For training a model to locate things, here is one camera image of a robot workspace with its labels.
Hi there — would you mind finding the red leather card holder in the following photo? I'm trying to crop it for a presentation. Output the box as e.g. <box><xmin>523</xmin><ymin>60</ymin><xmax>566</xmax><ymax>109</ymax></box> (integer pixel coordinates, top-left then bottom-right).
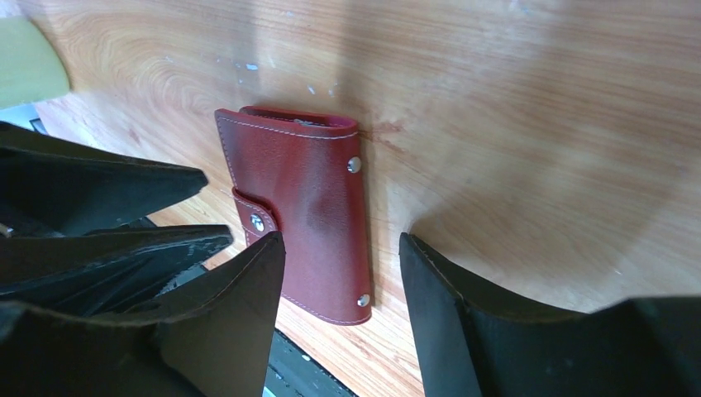
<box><xmin>214</xmin><ymin>106</ymin><xmax>373</xmax><ymax>326</ymax></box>

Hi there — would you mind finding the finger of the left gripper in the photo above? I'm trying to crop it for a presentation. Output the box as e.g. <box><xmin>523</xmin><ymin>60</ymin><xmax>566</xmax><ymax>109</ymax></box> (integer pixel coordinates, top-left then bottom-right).
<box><xmin>1</xmin><ymin>225</ymin><xmax>233</xmax><ymax>317</ymax></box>
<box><xmin>1</xmin><ymin>122</ymin><xmax>208</xmax><ymax>237</ymax></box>

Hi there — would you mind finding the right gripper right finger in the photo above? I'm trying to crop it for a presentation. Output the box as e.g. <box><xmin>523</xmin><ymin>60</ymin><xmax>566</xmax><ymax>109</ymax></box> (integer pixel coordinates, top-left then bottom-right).
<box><xmin>399</xmin><ymin>233</ymin><xmax>700</xmax><ymax>396</ymax></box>

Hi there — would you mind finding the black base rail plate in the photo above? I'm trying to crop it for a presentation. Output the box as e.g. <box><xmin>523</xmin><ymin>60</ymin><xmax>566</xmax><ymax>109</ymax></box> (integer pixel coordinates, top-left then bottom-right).
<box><xmin>263</xmin><ymin>329</ymin><xmax>356</xmax><ymax>397</ymax></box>

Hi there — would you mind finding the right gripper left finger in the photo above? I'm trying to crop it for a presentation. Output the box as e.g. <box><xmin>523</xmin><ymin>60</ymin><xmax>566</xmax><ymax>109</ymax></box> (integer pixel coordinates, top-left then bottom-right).
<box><xmin>1</xmin><ymin>232</ymin><xmax>285</xmax><ymax>396</ymax></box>

